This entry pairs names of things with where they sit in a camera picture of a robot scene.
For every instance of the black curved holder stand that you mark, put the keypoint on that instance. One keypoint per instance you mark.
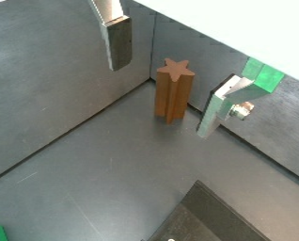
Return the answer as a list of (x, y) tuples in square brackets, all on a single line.
[(205, 218)]

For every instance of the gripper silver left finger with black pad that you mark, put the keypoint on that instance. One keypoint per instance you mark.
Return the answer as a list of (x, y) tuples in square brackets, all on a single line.
[(117, 31)]

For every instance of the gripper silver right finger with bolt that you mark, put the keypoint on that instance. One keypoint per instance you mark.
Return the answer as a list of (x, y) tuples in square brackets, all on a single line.
[(221, 108)]

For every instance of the brown star-shaped peg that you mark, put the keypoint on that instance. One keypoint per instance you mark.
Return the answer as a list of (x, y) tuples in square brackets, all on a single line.
[(174, 85)]

